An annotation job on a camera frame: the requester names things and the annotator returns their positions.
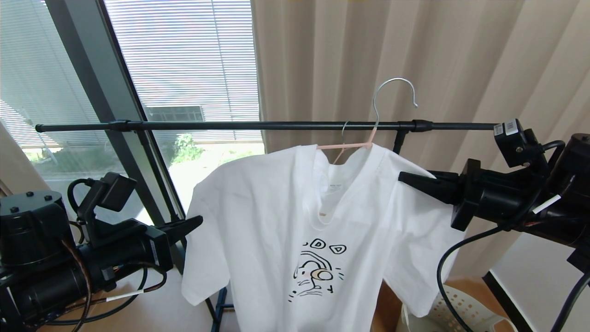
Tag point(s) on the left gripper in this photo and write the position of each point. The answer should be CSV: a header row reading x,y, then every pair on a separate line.
x,y
115,258

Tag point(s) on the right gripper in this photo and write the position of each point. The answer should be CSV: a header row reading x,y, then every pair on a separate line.
x,y
507,198

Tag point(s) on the white printed t-shirt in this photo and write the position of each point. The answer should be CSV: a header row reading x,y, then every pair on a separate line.
x,y
258,207

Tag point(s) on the pink clothes hanger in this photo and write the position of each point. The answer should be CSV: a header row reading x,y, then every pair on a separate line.
x,y
344,129
345,146

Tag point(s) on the white laundry basket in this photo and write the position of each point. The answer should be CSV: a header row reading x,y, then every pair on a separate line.
x,y
465,304

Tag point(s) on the black clothes rack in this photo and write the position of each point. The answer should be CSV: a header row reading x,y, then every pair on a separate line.
x,y
230,125

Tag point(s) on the beige curtain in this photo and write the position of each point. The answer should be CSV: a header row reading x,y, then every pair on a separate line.
x,y
9,161
345,55

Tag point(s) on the window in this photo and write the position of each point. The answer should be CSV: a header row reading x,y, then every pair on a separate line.
x,y
193,55

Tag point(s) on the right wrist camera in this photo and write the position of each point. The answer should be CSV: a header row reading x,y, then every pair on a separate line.
x,y
518,143

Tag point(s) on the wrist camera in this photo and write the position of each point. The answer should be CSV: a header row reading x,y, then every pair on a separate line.
x,y
110,189
518,143

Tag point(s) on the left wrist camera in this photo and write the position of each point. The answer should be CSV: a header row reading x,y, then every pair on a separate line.
x,y
110,189

